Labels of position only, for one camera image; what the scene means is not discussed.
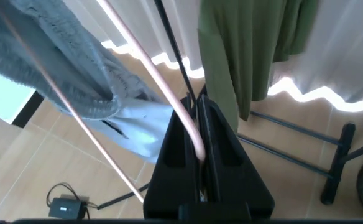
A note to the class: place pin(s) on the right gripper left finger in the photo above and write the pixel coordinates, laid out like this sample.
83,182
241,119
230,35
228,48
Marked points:
156,193

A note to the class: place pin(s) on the pale grey shorts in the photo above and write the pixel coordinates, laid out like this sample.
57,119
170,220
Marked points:
60,56

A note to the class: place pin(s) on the black clothes rack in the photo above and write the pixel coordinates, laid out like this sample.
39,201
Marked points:
340,155

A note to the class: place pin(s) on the pink clothes hanger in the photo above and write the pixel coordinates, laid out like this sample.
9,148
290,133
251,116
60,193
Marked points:
158,84

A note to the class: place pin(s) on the green shirt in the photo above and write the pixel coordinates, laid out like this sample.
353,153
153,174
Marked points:
231,46

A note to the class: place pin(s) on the beige curtain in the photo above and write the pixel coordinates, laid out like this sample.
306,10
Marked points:
340,46

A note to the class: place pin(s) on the black power adapter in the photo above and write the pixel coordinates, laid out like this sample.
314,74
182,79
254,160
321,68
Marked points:
65,208

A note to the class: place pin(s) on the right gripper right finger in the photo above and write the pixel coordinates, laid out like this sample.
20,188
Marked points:
246,186

